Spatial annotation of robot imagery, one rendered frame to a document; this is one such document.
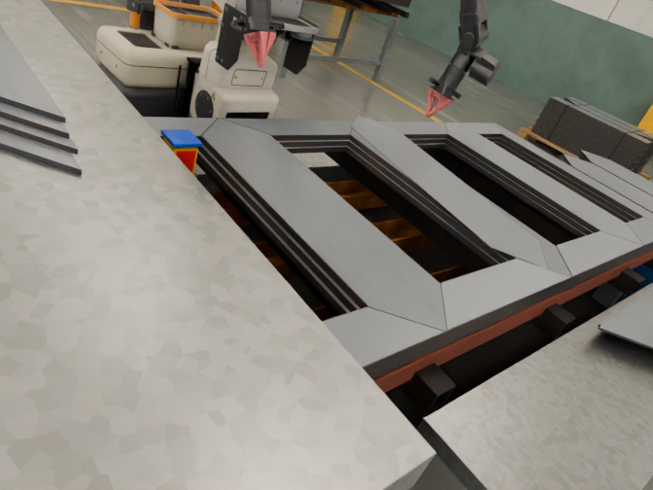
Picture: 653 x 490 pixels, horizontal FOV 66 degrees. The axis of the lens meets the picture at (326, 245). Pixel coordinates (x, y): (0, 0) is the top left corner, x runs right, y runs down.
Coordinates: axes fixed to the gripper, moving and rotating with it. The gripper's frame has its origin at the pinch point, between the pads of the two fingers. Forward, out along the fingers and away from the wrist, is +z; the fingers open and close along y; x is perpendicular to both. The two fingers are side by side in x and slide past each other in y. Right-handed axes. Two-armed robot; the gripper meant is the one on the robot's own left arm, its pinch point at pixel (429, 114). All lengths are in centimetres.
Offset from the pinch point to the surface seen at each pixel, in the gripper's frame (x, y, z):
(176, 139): -4, -77, 24
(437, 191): -27.4, -20.9, 12.4
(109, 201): -46, -109, 14
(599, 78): 206, 654, -127
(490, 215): -39.5, -14.9, 10.4
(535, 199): -35.2, 18.3, 4.4
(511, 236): -48, -18, 11
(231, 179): -12, -68, 27
